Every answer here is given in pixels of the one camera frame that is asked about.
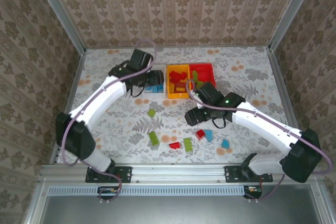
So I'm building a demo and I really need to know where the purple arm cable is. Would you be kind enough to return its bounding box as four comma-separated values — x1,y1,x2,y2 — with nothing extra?
185,78,333,201
61,38,158,167

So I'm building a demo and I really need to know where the aluminium rear rail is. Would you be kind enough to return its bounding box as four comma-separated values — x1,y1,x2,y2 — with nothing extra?
85,45,268,50

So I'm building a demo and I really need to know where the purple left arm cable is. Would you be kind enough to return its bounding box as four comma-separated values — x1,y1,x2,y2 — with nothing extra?
61,38,158,167

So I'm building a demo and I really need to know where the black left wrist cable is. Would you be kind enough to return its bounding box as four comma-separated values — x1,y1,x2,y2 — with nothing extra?
130,87,145,98

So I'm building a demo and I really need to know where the yellow plastic bin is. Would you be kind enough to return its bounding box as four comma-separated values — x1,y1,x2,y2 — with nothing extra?
166,63,192,100

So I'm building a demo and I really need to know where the white plastic bin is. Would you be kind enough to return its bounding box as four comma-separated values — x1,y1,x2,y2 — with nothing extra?
143,63,167,101

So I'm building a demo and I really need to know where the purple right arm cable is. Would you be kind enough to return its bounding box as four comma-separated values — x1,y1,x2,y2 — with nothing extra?
185,78,333,201

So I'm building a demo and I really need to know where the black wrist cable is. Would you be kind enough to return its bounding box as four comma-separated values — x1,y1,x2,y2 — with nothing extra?
130,87,145,98
212,118,227,129

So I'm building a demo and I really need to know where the aluminium side rail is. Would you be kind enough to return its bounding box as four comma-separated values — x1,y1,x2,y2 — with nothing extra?
266,47,310,163
51,50,87,164

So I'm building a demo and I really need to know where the red plastic bin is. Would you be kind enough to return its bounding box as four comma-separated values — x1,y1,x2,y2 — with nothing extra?
188,62,216,98

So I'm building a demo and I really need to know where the white slotted cable duct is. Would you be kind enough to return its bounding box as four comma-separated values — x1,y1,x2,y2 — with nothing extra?
48,186,260,197

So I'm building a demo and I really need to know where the grey metal panel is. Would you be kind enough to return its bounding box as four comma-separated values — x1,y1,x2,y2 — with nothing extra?
39,195,325,224

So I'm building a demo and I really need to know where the long green lego brick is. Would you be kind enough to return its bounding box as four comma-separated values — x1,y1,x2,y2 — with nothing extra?
148,131,160,145
183,137,193,153

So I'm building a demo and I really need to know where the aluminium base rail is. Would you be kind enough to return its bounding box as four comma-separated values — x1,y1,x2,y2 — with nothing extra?
39,163,325,184

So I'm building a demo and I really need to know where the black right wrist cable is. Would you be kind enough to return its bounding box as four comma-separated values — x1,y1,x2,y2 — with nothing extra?
212,118,227,129

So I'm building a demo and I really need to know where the aluminium frame post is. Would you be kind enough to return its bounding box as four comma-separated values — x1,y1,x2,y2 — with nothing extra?
30,0,87,54
267,0,320,51

